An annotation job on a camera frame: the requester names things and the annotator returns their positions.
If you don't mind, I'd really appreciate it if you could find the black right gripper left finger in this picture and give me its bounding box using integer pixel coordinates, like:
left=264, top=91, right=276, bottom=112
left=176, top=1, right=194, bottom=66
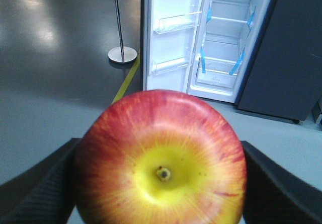
left=1, top=138, right=80, bottom=223

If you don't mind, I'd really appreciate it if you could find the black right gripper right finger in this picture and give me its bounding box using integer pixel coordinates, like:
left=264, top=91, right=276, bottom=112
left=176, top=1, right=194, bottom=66
left=242, top=141, right=321, bottom=223

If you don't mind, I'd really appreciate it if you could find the red yellow apple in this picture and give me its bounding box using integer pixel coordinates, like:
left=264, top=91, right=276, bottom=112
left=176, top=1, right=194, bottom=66
left=72, top=90, right=247, bottom=223

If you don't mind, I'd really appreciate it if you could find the fridge door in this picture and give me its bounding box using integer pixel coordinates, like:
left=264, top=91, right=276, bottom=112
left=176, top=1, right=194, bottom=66
left=141, top=0, right=207, bottom=92

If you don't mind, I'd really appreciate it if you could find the fridge body with shelves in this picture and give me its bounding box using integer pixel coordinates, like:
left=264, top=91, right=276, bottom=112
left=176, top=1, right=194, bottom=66
left=188, top=0, right=321, bottom=122

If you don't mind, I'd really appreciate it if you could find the blue tape strip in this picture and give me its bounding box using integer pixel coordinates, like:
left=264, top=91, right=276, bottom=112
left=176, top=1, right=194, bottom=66
left=200, top=47, right=206, bottom=73
left=228, top=50, right=245, bottom=76
left=247, top=6, right=256, bottom=31

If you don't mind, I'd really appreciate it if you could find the lower clear door bin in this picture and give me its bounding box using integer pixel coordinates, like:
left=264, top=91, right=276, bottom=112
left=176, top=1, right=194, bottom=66
left=151, top=54, right=194, bottom=75

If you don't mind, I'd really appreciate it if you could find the clear door bin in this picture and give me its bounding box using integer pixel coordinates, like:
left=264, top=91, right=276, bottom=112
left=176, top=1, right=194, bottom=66
left=152, top=11, right=202, bottom=34
left=151, top=54, right=194, bottom=75

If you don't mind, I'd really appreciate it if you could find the middle clear door bin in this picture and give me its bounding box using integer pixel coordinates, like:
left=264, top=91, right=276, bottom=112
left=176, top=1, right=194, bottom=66
left=152, top=11, right=202, bottom=34

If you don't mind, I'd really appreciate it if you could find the matte silver stanchion post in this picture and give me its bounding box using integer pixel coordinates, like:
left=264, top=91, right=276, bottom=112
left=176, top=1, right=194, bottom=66
left=108, top=0, right=138, bottom=64

